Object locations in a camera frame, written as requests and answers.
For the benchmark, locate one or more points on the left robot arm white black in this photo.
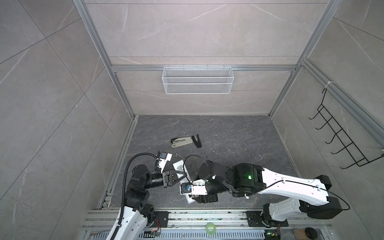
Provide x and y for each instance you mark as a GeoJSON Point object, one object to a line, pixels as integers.
{"type": "Point", "coordinates": [135, 213]}

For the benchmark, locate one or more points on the black round cap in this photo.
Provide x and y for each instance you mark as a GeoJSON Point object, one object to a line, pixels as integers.
{"type": "Point", "coordinates": [311, 233]}

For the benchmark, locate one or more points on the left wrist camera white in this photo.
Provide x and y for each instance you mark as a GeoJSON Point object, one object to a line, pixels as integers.
{"type": "Point", "coordinates": [161, 161]}

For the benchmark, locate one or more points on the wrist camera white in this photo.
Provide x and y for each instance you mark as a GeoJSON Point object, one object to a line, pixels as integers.
{"type": "Point", "coordinates": [197, 187]}
{"type": "Point", "coordinates": [161, 161]}

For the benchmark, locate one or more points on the green round sticker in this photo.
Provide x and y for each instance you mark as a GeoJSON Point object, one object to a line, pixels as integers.
{"type": "Point", "coordinates": [210, 229]}

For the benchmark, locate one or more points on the black wire hook rack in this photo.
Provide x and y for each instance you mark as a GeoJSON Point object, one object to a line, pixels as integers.
{"type": "Point", "coordinates": [339, 133]}

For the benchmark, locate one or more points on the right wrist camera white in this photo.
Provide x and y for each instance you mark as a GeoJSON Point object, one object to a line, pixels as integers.
{"type": "Point", "coordinates": [197, 187]}

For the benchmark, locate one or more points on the white remote control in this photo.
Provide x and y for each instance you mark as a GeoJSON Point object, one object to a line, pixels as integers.
{"type": "Point", "coordinates": [178, 166]}

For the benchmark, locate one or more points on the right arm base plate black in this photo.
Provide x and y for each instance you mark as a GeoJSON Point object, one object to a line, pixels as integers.
{"type": "Point", "coordinates": [257, 219]}

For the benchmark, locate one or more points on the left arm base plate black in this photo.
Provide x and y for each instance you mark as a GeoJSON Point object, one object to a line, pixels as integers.
{"type": "Point", "coordinates": [158, 219]}

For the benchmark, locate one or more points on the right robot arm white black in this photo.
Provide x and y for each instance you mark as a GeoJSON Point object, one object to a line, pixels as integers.
{"type": "Point", "coordinates": [303, 196]}

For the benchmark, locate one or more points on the white wire mesh basket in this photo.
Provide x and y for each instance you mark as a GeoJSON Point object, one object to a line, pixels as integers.
{"type": "Point", "coordinates": [194, 80]}

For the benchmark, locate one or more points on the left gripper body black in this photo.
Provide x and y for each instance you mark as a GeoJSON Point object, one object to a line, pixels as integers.
{"type": "Point", "coordinates": [166, 181]}

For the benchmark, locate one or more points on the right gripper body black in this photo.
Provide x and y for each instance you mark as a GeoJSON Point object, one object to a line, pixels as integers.
{"type": "Point", "coordinates": [210, 197]}

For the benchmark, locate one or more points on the grey black stapler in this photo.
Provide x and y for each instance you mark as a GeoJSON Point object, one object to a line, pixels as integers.
{"type": "Point", "coordinates": [179, 142]}

